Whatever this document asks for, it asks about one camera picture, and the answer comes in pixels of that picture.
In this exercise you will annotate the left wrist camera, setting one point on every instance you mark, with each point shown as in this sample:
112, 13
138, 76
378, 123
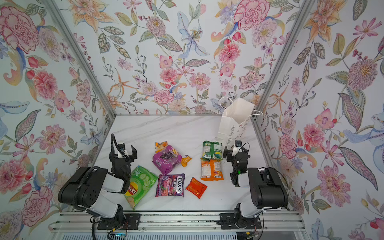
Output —
121, 150

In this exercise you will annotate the purple berry biscuit pack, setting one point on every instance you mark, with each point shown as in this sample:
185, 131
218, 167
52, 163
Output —
167, 159

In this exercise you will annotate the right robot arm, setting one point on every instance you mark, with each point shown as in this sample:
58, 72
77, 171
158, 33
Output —
267, 191

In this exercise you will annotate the red small snack packet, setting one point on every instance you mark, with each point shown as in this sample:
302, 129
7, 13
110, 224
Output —
196, 188

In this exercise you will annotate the right aluminium frame post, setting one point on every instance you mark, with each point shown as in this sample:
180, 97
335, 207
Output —
303, 13

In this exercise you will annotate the white paper gift bag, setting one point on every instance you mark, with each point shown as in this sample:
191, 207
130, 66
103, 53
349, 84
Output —
234, 121

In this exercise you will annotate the green snack pack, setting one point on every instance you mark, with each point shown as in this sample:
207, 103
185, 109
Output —
212, 150

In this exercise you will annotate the green Lays chips bag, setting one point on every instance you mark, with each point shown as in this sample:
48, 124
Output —
141, 182

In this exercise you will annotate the orange snack pack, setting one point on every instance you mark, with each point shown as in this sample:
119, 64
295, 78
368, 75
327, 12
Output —
211, 170

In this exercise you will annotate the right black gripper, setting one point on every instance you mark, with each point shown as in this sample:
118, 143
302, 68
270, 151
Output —
237, 154

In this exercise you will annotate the orange small candy packet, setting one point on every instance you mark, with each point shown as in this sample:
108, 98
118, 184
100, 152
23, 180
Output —
160, 146

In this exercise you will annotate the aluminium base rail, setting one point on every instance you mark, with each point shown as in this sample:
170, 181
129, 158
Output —
190, 221

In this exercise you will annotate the purple Fox's candy bag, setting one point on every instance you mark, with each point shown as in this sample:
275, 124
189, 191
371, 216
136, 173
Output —
170, 185

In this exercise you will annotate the aluminium frame post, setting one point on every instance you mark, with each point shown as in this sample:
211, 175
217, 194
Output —
303, 13
83, 63

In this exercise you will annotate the orange wrapped snack piece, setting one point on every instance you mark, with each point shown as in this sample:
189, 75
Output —
185, 160

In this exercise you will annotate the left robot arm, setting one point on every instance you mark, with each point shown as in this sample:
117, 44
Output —
83, 190

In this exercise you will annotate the left aluminium frame post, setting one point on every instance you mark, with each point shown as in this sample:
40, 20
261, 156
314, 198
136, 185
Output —
83, 63

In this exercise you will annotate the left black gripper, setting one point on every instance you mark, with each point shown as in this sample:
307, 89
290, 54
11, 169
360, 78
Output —
123, 156

